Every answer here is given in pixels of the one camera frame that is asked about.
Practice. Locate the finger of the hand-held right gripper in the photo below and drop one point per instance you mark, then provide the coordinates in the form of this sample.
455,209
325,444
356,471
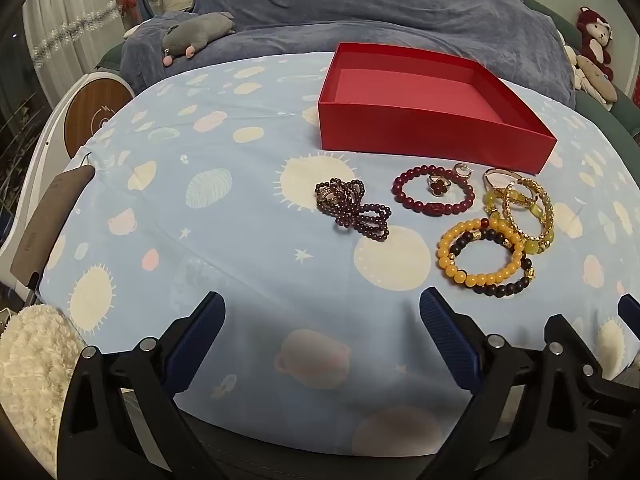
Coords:
630,307
592,380

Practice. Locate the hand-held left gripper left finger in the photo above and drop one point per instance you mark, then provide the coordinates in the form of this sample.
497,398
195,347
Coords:
200,332

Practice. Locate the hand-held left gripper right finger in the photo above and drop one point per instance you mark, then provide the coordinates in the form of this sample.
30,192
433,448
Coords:
450,335

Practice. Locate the small gold hoop earring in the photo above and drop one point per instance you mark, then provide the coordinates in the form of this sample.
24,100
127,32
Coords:
459,170

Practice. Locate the thin gold bangle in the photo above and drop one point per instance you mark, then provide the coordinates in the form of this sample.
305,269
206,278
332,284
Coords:
495,172

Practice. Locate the red cardboard box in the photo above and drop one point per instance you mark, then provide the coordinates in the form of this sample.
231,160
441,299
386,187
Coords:
425,130

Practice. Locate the light blue printed sheet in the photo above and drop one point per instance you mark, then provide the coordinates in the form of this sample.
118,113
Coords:
200,260

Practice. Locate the white fluffy cushion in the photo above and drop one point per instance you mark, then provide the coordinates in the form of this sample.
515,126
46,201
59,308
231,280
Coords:
30,370

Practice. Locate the brown leather flap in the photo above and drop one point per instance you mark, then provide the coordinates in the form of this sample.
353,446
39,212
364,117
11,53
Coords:
45,225

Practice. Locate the green sofa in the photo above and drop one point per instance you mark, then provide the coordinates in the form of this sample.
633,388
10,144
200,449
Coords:
627,110

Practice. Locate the beige plush toy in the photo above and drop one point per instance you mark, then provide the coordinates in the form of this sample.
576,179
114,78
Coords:
597,82

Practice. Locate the white appliance with wooden disc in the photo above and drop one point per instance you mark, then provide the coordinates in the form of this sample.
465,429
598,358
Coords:
95,115

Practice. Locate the red plush monkey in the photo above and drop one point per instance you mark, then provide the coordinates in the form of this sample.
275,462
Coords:
595,35

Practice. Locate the grey plush mouse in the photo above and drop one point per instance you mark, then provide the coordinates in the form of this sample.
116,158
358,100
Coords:
200,32

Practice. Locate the silver tinsel garland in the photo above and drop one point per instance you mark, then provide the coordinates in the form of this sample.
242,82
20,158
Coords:
75,27

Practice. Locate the blue-grey plush blanket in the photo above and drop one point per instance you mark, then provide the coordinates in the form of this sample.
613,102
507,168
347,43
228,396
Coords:
350,0

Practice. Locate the white curtain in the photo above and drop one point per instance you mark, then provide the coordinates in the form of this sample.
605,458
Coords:
65,5

